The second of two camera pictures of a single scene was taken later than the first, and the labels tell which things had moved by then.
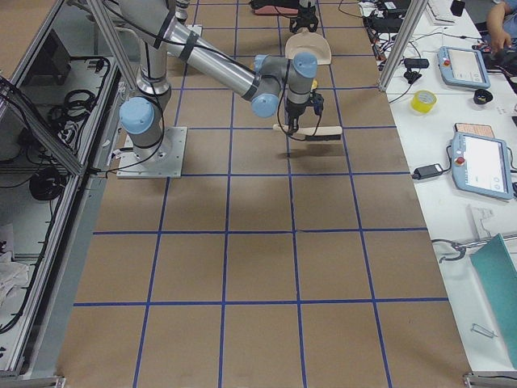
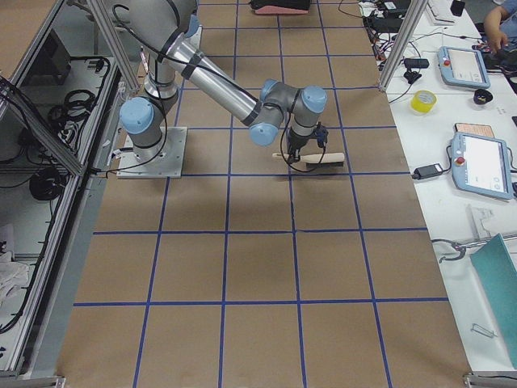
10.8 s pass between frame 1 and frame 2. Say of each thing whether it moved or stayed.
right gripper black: moved
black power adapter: stayed
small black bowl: stayed
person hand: stayed
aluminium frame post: stayed
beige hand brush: moved
